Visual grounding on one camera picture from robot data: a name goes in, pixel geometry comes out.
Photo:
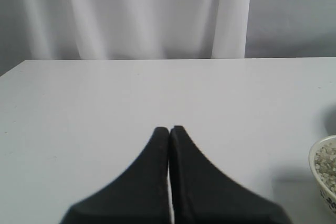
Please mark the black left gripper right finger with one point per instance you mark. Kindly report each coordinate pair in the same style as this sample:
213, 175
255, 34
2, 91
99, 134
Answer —
201, 193

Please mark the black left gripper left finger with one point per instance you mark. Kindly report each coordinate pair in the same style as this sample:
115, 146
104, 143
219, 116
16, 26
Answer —
138, 195

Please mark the white ceramic rice bowl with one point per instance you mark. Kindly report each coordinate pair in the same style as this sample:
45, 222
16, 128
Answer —
322, 165

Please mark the white backdrop curtain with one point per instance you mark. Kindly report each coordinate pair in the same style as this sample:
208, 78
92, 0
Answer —
164, 29

